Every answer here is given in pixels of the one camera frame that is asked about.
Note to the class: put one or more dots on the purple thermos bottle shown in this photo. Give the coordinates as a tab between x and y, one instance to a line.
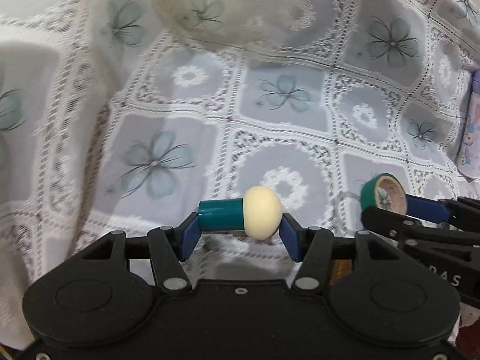
468	161

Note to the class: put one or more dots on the green washi tape roll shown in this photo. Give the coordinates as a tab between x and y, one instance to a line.
384	192

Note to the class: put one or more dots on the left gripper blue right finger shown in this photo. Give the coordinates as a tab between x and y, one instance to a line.
312	248

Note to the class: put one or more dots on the white lace floral sofa cover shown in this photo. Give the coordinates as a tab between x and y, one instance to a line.
122	115

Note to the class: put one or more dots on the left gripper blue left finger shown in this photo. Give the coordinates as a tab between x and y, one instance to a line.
169	248

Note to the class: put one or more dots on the teal cream mushroom toy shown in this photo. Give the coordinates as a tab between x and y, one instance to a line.
258	213

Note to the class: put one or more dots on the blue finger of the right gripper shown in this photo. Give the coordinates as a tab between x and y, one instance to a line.
454	212
400	228

